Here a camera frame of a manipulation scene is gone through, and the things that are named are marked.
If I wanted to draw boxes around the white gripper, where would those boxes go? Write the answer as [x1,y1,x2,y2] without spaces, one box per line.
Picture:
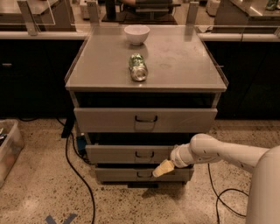
[152,143,194,178]

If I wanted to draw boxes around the grey drawer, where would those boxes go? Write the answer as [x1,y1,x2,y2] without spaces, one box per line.
[95,168,194,182]
[86,144,173,164]
[74,108,217,133]

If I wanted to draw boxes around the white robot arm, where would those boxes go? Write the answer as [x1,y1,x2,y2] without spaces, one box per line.
[152,134,280,224]

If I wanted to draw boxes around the grey metal drawer cabinet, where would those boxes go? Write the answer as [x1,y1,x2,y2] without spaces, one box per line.
[65,24,229,189]

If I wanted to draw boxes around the blue power adapter box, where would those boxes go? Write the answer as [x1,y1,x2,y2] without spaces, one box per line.
[76,136,87,156]

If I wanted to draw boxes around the green soda can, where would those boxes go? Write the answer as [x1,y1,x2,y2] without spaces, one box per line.
[129,53,148,81]

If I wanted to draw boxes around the white ceramic bowl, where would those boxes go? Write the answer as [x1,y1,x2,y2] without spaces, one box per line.
[124,24,150,46]

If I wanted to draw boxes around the clear plastic storage bin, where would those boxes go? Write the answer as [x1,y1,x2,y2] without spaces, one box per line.
[0,119,25,187]

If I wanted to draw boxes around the black cable right floor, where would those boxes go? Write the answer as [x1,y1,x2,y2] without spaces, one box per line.
[207,163,252,224]

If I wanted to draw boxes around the black cable floor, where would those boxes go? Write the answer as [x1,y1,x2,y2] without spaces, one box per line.
[207,163,252,224]
[55,117,97,224]

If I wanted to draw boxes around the black cable left floor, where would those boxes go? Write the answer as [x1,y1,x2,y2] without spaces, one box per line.
[55,117,97,224]

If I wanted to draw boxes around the right metal bracket post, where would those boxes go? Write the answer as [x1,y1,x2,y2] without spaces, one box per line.
[186,2,200,25]

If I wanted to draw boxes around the metal bracket post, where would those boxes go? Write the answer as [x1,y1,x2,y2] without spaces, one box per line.
[87,0,100,25]
[186,2,200,25]
[17,0,39,36]

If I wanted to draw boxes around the middle metal bracket post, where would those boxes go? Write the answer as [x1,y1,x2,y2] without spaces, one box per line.
[87,0,100,25]

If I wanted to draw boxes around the left metal bracket post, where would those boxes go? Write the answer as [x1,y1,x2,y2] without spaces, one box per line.
[17,0,39,36]

